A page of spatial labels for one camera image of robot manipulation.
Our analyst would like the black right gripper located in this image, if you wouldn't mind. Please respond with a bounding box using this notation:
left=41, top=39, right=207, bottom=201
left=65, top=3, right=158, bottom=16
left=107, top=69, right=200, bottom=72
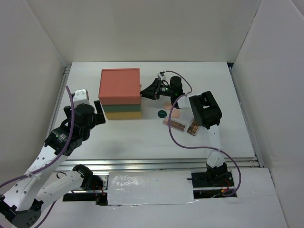
left=141, top=78, right=174, bottom=100

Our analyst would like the green drawer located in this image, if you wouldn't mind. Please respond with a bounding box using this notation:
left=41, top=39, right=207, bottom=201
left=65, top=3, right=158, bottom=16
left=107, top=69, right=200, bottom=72
left=102, top=104, right=141, bottom=113

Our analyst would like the salmon top drawer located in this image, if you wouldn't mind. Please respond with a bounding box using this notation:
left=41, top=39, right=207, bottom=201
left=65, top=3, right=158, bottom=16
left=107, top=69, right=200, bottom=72
left=138, top=68, right=142, bottom=99

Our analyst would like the round peach powder puff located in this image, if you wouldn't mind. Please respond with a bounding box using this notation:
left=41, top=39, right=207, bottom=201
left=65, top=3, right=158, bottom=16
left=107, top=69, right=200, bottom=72
left=163, top=102, right=172, bottom=110

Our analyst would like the dark green round puff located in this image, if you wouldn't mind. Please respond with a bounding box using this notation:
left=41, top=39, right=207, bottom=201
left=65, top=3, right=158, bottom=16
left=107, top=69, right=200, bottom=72
left=157, top=110, right=167, bottom=118

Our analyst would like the rounded peach makeup sponge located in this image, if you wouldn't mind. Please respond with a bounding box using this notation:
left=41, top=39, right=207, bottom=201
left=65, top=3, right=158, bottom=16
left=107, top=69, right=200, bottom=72
left=171, top=108, right=181, bottom=119

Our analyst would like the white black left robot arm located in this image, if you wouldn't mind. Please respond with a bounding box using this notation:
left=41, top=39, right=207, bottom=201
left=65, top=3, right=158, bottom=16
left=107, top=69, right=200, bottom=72
left=0, top=101, right=105, bottom=228

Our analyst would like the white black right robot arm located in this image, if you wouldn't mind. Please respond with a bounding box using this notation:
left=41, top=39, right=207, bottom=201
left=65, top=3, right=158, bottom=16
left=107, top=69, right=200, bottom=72
left=140, top=71, right=228, bottom=186

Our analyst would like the yellow bottom drawer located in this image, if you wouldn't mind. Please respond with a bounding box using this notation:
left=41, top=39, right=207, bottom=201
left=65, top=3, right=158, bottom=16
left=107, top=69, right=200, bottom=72
left=105, top=111, right=142, bottom=120

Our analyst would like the long pink eyeshadow palette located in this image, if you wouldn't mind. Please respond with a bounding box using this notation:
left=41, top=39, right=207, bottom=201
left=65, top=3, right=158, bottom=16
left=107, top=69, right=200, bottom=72
left=162, top=117, right=187, bottom=132

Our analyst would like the brown gold eyeshadow palette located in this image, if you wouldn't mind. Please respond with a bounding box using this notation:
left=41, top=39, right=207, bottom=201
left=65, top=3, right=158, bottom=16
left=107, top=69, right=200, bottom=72
left=187, top=119, right=200, bottom=136

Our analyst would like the white foil-edged cover plate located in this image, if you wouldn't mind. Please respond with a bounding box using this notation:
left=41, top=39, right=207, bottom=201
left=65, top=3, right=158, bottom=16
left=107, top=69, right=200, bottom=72
left=107, top=171, right=195, bottom=206

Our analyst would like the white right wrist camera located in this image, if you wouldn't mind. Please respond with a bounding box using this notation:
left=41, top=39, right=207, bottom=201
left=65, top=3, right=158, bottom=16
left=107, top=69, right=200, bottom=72
left=157, top=71, right=166, bottom=81

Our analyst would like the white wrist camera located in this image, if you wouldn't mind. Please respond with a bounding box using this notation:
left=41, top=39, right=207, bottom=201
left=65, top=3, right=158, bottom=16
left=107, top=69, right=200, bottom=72
left=157, top=71, right=166, bottom=81
left=73, top=89, right=90, bottom=108

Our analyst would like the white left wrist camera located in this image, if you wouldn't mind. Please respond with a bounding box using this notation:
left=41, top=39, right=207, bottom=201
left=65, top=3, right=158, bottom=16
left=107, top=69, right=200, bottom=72
left=73, top=89, right=90, bottom=108

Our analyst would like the three-tier drawer organizer frame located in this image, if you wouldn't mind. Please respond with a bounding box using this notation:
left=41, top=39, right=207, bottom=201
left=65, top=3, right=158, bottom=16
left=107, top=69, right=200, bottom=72
left=98, top=68, right=141, bottom=106

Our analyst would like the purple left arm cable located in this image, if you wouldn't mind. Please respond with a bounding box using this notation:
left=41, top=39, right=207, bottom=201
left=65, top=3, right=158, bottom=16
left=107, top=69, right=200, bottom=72
left=0, top=85, right=76, bottom=228

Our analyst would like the aluminium front rail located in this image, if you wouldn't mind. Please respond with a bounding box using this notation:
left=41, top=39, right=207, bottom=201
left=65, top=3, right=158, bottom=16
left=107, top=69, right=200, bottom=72
left=57, top=157, right=264, bottom=171

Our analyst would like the aluminium rail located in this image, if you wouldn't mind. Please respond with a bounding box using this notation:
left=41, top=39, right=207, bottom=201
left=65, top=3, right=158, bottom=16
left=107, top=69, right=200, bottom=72
left=47, top=65, right=71, bottom=135
left=57, top=157, right=264, bottom=171
left=227, top=63, right=265, bottom=168

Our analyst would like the aluminium left side rail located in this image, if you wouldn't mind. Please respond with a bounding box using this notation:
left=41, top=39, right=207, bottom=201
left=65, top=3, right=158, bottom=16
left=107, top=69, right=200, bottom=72
left=47, top=65, right=71, bottom=135

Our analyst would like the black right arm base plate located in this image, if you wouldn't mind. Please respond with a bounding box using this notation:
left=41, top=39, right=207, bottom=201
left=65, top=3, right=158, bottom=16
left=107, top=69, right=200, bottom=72
left=191, top=172, right=234, bottom=188

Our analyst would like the aluminium right side rail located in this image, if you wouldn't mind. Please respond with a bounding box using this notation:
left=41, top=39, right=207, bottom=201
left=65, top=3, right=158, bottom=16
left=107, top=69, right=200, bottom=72
left=227, top=63, right=265, bottom=168

